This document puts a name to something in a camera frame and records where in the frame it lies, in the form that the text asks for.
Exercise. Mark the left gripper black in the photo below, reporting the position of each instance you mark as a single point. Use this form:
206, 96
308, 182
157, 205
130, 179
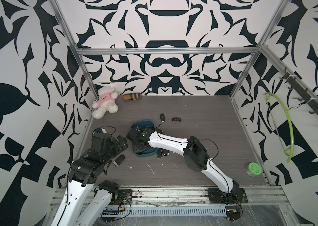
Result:
120, 149

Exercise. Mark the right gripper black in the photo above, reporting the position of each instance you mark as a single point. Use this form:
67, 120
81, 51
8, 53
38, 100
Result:
139, 149

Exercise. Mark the teal plastic storage box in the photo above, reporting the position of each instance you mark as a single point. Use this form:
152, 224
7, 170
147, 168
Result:
151, 151

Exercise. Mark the black car key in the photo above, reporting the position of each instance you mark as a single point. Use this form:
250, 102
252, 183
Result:
165, 152
162, 117
176, 119
119, 160

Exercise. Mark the black flip key silver end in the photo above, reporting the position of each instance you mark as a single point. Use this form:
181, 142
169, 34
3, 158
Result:
159, 154

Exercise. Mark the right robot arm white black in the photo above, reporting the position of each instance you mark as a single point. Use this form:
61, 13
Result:
194, 153

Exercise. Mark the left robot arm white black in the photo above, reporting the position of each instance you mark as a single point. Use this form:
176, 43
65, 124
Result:
81, 179

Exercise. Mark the brown checkered pouch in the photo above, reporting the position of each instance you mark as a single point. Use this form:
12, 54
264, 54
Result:
132, 96

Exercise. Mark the white teddy bear pink shirt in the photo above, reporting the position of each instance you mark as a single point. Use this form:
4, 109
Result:
106, 102

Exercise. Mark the black connector block left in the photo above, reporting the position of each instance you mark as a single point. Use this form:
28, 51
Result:
109, 215

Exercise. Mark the black connector block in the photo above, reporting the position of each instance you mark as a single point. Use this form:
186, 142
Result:
109, 215
233, 215

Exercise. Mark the green tape roll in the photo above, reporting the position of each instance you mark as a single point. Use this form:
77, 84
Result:
253, 169

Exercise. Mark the black connector block right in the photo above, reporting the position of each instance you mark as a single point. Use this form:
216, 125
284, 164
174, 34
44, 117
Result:
233, 215

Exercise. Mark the green plastic hanger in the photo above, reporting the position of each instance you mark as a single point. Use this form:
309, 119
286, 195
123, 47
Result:
285, 131

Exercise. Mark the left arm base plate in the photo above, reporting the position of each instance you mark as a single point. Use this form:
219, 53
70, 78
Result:
124, 195

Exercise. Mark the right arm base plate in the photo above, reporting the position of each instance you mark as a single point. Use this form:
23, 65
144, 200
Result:
217, 196

